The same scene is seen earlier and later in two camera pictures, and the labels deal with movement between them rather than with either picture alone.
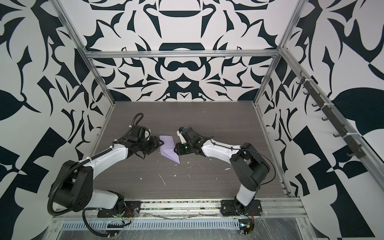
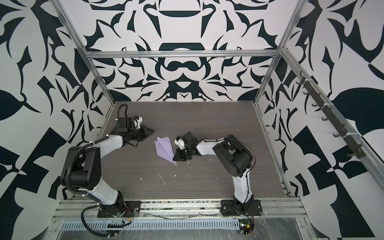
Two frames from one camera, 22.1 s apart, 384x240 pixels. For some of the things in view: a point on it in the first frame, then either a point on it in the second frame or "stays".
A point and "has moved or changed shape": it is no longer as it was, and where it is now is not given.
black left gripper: (156, 144) to (144, 128)
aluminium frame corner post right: (293, 20) stays
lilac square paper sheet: (167, 149) has moved or changed shape
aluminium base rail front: (179, 209) stays
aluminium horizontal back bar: (182, 54) stays
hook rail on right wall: (332, 116) stays
